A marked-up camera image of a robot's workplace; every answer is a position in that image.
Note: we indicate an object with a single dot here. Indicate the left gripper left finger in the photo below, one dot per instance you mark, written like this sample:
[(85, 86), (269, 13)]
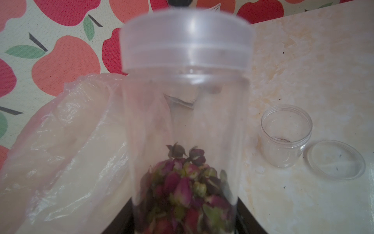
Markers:
[(123, 223)]

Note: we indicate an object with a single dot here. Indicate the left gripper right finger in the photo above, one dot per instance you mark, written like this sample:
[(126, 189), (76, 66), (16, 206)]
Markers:
[(246, 222)]

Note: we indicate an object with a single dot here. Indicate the clear tea jar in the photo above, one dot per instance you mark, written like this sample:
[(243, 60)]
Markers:
[(191, 106), (285, 131)]

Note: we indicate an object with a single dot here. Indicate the rose buds in middle jar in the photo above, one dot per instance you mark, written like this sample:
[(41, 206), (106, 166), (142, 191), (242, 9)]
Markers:
[(184, 195)]

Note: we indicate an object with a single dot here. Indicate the clear plastic bin liner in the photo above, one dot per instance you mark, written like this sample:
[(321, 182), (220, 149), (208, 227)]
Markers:
[(64, 174)]

